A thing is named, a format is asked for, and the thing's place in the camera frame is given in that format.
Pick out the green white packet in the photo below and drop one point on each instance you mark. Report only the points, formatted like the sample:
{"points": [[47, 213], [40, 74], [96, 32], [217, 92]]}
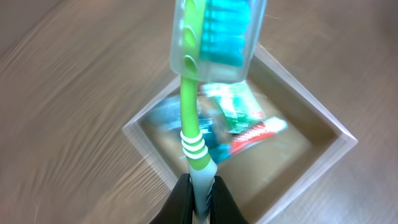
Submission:
{"points": [[237, 104]]}

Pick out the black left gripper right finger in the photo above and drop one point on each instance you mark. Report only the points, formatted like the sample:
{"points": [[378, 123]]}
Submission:
{"points": [[223, 208]]}

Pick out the small teal tube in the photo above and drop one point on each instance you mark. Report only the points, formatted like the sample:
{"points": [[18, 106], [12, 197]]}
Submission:
{"points": [[254, 135]]}

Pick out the blue mouthwash bottle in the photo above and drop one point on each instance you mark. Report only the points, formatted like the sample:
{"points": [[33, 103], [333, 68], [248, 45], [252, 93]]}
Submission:
{"points": [[167, 117]]}

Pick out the white cardboard box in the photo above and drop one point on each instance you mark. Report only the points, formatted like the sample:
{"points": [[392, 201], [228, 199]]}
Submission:
{"points": [[271, 174]]}

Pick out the green white toothbrush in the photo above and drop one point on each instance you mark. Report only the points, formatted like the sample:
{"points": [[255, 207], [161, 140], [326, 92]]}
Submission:
{"points": [[212, 41]]}

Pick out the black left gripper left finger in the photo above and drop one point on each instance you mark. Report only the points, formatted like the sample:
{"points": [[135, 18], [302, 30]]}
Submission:
{"points": [[178, 208]]}

